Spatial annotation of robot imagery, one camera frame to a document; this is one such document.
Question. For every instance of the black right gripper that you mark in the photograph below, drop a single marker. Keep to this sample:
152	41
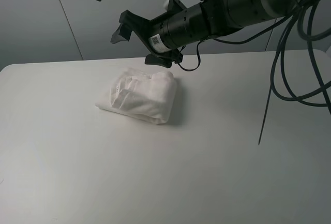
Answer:
142	27

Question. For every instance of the white towel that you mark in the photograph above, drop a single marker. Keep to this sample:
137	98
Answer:
147	97

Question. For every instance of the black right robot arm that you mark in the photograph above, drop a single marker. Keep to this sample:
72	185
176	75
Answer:
179	26

